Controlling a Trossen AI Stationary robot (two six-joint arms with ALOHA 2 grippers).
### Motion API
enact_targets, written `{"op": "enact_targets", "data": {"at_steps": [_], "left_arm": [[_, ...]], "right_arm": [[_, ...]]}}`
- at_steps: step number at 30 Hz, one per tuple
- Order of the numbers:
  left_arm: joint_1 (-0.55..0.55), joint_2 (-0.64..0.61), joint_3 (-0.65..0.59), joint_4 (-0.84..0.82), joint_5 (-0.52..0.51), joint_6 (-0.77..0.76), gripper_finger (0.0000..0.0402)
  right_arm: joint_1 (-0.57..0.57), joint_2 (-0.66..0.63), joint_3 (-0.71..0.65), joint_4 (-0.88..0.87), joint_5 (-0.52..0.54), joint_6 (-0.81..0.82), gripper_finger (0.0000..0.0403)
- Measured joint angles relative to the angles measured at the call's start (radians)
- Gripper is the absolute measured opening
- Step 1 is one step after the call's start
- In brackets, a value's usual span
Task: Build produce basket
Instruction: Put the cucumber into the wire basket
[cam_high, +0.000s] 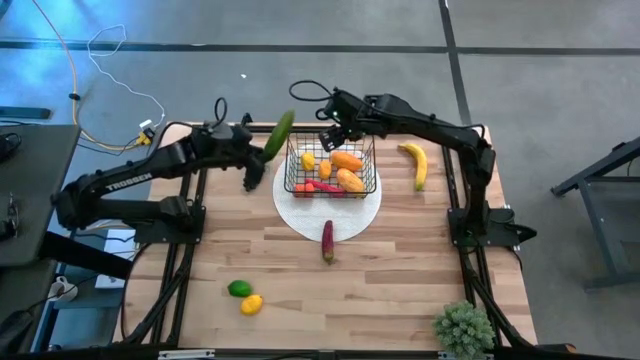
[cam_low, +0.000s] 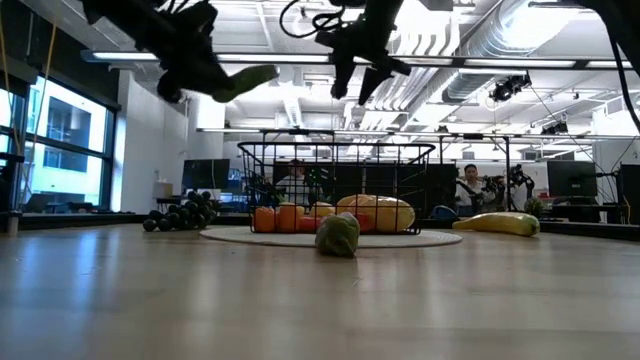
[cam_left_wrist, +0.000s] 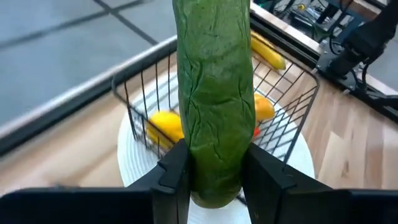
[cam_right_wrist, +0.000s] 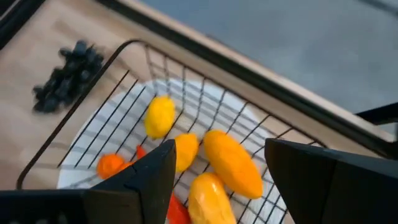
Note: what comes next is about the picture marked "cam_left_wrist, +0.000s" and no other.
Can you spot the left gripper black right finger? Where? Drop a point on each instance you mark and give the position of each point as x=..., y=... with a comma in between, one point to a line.
x=311, y=208

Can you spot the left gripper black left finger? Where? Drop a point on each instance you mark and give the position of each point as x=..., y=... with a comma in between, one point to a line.
x=93, y=208

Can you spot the glossy yellow bell pepper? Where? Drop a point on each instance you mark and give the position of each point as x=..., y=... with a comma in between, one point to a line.
x=264, y=107

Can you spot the green cucumber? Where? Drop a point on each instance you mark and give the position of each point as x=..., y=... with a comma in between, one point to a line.
x=214, y=93

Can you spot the yellow banana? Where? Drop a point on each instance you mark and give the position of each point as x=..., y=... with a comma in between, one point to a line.
x=269, y=54

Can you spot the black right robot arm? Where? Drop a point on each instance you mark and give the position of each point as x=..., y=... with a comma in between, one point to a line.
x=367, y=40

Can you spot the white round woven placemat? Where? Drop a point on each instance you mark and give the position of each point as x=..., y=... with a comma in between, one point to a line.
x=136, y=161

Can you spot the yellow lemon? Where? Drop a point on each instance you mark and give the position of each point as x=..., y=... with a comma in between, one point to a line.
x=166, y=126

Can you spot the black aluminium table frame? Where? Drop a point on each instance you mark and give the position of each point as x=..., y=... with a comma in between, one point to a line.
x=46, y=126

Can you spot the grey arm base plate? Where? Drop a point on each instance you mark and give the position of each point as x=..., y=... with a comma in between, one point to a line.
x=329, y=54

